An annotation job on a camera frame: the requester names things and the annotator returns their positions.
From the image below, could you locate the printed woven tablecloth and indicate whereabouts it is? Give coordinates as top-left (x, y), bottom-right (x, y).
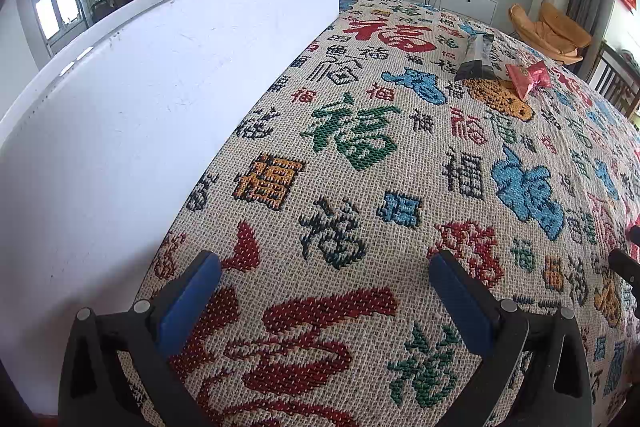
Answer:
top-left (117, 0), bottom-right (640, 427)

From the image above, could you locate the red snack packet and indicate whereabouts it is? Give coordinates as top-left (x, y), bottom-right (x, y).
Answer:
top-left (505, 61), bottom-right (552, 102)

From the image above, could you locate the window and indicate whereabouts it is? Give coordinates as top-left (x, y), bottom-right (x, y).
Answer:
top-left (34, 0), bottom-right (81, 40)

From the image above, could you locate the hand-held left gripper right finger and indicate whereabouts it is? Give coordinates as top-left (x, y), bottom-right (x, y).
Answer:
top-left (429, 249), bottom-right (593, 427)

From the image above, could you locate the white board panel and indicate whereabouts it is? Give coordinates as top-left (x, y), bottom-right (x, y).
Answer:
top-left (0, 0), bottom-right (342, 415)

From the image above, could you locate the orange lounge chair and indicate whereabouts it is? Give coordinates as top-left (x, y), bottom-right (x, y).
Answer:
top-left (508, 2), bottom-right (592, 65)

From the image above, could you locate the dark wooden chair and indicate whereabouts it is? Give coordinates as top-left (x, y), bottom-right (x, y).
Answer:
top-left (585, 41), bottom-right (640, 118)

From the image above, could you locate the black silver snack pouch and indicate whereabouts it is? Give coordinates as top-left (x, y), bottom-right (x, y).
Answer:
top-left (454, 32), bottom-right (497, 82)

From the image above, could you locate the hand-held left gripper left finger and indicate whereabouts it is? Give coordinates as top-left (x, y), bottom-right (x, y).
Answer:
top-left (59, 250), bottom-right (223, 427)

